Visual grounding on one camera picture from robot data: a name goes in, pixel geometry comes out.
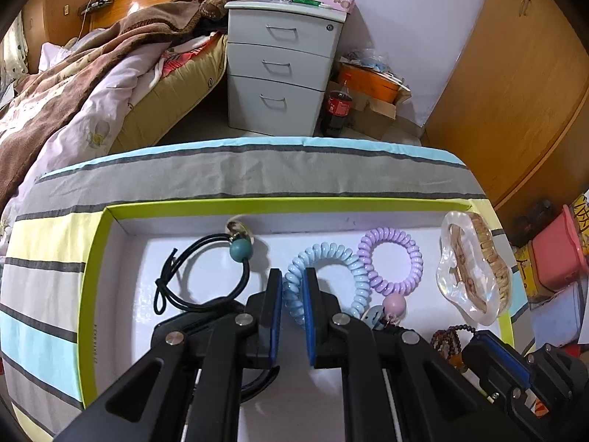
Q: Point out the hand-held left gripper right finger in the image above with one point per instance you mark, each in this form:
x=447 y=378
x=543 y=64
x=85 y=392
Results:
x=310 y=317

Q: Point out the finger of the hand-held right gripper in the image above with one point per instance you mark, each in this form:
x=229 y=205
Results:
x=481 y=370
x=506 y=361

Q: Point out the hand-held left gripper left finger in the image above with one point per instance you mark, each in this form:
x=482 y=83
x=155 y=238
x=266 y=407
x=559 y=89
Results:
x=276 y=317

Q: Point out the green cardboard box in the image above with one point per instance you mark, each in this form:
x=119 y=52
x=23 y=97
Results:
x=138 y=285

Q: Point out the black wristband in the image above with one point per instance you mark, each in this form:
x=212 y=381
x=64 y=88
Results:
x=264 y=380

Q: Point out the pale blue storage box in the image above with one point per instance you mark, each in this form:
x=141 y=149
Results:
x=554 y=315

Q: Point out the clear hair claw clip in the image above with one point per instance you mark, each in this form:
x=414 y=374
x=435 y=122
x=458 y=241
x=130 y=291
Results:
x=460 y=281

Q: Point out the pink plastic bin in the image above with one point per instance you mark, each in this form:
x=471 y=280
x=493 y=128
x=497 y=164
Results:
x=557 y=253

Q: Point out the striped tablecloth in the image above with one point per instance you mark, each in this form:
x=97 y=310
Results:
x=276 y=165

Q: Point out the yellow package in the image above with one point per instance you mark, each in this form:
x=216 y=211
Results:
x=582 y=221

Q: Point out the cola bottle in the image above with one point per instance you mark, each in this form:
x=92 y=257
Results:
x=338 y=108

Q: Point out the yellow bed mattress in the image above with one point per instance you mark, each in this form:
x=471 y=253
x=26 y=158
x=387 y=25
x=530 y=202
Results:
x=184 y=96

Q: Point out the orange plastic basin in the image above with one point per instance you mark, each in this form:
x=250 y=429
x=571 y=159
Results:
x=368 y=85

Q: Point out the grey drawer nightstand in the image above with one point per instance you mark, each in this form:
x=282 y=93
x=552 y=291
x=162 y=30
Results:
x=276 y=64

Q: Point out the red white garment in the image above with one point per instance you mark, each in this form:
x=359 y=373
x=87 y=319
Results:
x=184 y=60

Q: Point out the white floral quilt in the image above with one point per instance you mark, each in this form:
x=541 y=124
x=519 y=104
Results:
x=83 y=115

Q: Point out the wooden wardrobe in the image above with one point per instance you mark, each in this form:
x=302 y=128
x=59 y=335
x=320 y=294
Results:
x=520 y=78

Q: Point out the green pen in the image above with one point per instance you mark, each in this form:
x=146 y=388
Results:
x=310 y=2

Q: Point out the brown fleece blanket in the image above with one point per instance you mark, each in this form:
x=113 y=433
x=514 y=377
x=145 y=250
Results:
x=69 y=69

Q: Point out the power strip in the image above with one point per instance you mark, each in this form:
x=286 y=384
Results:
x=99 y=2

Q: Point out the patterned curtain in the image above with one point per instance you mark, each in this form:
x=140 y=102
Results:
x=11 y=50

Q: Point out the wooden door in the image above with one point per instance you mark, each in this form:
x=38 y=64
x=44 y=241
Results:
x=60 y=4

